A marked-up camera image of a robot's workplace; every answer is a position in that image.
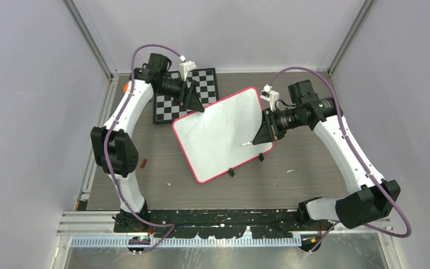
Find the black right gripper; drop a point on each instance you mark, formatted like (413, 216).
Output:
(265, 134)

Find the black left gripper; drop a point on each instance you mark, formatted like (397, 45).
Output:
(195, 103)

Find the brown marker cap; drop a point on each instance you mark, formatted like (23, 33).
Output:
(143, 163)

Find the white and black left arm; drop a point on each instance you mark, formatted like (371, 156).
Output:
(112, 143)

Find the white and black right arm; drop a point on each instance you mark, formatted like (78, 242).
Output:
(369, 193)

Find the pink-framed whiteboard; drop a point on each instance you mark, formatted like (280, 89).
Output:
(211, 140)

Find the orange curved block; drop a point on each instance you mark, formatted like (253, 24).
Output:
(125, 88)

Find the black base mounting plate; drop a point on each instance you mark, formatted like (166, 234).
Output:
(221, 224)

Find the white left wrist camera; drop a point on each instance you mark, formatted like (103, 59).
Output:
(186, 67)

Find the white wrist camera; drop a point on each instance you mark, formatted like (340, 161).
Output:
(268, 94)
(186, 67)

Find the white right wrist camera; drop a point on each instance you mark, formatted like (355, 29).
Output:
(268, 94)

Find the aluminium frame rail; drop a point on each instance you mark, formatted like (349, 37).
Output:
(79, 220)

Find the white slotted cable duct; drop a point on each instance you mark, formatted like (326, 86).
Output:
(146, 242)

